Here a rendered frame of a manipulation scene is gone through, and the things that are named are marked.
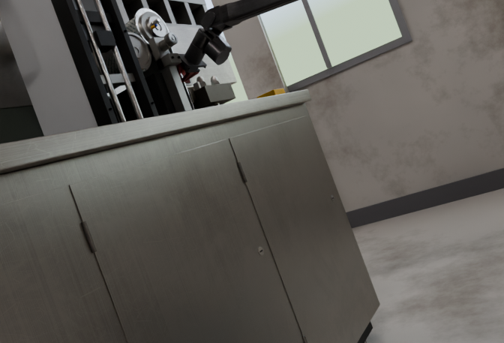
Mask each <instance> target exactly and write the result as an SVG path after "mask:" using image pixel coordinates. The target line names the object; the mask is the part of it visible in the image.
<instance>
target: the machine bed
mask: <svg viewBox="0 0 504 343"><path fill-rule="evenodd" d="M311 100H312V99H311V95H310V93H309V91H308V89H306V90H301V91H297V92H289V93H284V94H280V95H272V96H268V97H263V98H255V99H250V100H246V101H238V102H234V103H229V104H221V105H217V106H212V107H204V108H199V109H195V110H187V111H183V112H178V113H170V114H166V115H162V116H153V117H149V118H144V119H137V120H132V121H127V122H120V123H115V124H111V125H103V126H98V127H93V128H86V129H81V130H77V131H69V132H64V133H60V134H52V135H47V136H43V137H35V138H31V139H26V140H18V141H13V142H9V143H1V144H0V174H3V173H9V172H13V171H16V170H22V169H25V168H29V167H35V166H38V165H42V164H48V163H51V162H54V161H60V160H64V159H68V158H73V157H76V156H81V155H86V154H89V153H93V152H99V151H102V150H106V149H111V148H115V147H119V146H124V145H128V144H132V143H137V142H141V141H144V140H150V139H154V138H157V137H162V136H166V135H170V134H176V133H179V132H183V131H189V130H192V129H195V128H201V127H205V126H208V125H214V124H217V123H221V122H227V121H230V120H234V119H240V118H243V117H246V116H252V115H256V114H259V113H265V112H268V111H272V110H278V109H281V108H285V107H291V106H294V105H298V104H303V103H306V102H308V101H311Z"/></svg>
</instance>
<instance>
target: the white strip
mask: <svg viewBox="0 0 504 343"><path fill-rule="evenodd" d="M0 19H1V22H2V25H3V27H4V30H5V33H6V35H7V39H8V40H9V43H10V47H11V49H12V51H13V54H14V57H15V59H16V63H17V65H18V67H19V71H20V73H21V75H22V78H23V81H24V83H25V87H26V89H27V91H28V95H29V97H30V99H31V103H32V105H33V107H34V111H35V113H36V116H37V119H38V121H39V123H40V127H41V129H42V132H43V135H44V136H47V135H52V134H60V133H64V132H69V131H77V130H81V129H86V128H93V127H98V124H97V123H96V120H95V117H94V114H93V112H92V109H91V106H90V104H89V100H88V98H87V96H86V92H85V90H84V88H83V85H82V82H81V79H80V76H79V74H78V72H77V68H76V66H75V64H74V61H73V58H72V55H71V52H70V50H69V48H68V44H67V42H66V40H65V37H64V34H63V31H62V28H61V26H60V23H59V20H58V17H57V16H56V12H55V10H54V7H53V4H52V2H51V0H0Z"/></svg>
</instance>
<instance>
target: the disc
mask: <svg viewBox="0 0 504 343"><path fill-rule="evenodd" d="M147 11H150V12H153V13H155V12H154V11H152V10H150V9H148V8H141V9H139V10H138V11H137V12H136V15H135V25H136V30H137V31H138V33H139V36H140V37H141V38H142V39H143V40H144V41H145V42H146V43H147V45H149V42H148V39H147V37H146V36H145V35H144V34H143V31H142V29H141V27H140V17H141V15H142V14H144V13H145V12H147ZM155 14H156V13H155ZM157 15H158V14H157ZM158 16H159V15H158ZM159 17H160V16H159ZM160 18H161V17H160ZM161 19H162V18H161ZM149 46H150V45H149Z"/></svg>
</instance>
